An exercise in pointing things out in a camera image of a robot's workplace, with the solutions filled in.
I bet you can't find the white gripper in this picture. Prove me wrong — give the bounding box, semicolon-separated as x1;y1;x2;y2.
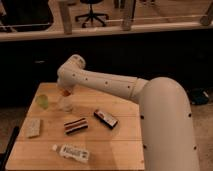
56;79;75;95

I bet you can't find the red yellow apple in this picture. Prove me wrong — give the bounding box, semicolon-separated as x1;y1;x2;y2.
61;90;71;97

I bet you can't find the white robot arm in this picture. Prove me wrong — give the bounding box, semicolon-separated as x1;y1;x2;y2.
57;54;200;171

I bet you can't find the white paper cup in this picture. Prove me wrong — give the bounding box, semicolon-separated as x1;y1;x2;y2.
58;96;73;112

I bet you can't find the green plastic cup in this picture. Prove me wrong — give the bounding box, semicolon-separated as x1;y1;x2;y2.
36;94;49;109

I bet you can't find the striped brown white box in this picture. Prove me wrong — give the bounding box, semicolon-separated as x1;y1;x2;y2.
64;118;88;135

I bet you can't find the wooden table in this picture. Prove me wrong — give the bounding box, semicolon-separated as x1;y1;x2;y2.
6;83;144;171

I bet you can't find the beige sponge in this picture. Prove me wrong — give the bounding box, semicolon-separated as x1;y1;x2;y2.
26;118;41;138

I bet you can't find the black red white box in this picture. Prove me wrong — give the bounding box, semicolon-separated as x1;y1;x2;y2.
94;109;118;129

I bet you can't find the clear plastic bottle white label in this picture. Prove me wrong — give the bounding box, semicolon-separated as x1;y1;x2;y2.
52;144;90;163

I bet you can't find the black office chair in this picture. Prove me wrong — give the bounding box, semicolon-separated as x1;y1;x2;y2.
75;0;109;28

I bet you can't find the dark bag on floor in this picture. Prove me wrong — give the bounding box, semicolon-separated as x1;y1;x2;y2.
189;89;210;105

